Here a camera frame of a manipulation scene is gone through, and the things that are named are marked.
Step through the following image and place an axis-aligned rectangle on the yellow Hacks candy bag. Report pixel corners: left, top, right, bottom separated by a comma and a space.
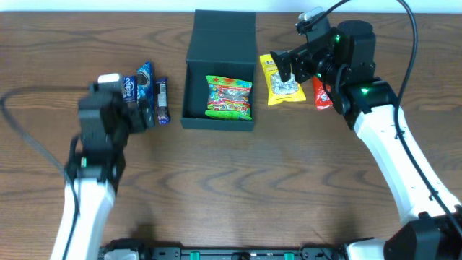
259, 54, 306, 106

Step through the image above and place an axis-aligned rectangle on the red Hacks candy bag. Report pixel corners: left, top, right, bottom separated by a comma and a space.
312, 77, 333, 111

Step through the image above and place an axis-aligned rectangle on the blue Oreo cookie pack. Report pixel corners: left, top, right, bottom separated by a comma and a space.
136, 61, 155, 129

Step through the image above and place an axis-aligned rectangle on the green Haribo candy bag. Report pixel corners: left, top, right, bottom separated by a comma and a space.
205, 75, 253, 121

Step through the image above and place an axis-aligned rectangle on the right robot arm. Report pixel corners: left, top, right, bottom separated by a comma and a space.
271, 12, 461, 259

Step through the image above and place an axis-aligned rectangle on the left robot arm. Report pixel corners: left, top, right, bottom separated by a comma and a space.
51, 83, 146, 259

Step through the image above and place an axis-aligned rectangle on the blue Eclipse mints tin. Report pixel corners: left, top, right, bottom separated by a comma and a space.
122, 76, 137, 103

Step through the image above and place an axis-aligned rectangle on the dark blue chocolate bar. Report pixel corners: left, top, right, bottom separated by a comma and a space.
155, 77, 171, 125

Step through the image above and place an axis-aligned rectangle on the dark green open box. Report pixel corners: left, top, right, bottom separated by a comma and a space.
180, 9, 257, 131

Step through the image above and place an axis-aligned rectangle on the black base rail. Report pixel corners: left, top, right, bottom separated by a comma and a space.
99, 238, 347, 260

